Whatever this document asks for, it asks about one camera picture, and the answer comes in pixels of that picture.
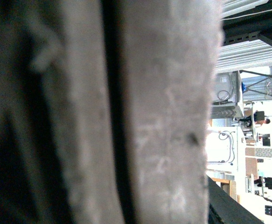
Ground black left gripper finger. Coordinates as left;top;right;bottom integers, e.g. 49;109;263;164
208;178;262;224

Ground brown basket handle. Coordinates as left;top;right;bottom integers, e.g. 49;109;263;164
0;0;223;224

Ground grey machine cabinet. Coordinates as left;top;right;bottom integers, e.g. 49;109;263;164
211;71;244;119

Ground white vertical blinds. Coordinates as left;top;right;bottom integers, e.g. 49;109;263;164
216;0;272;101

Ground white cabinet with cables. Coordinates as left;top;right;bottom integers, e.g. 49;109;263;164
205;126;246;174

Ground black right shelf post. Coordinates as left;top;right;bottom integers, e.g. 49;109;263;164
222;9;272;46

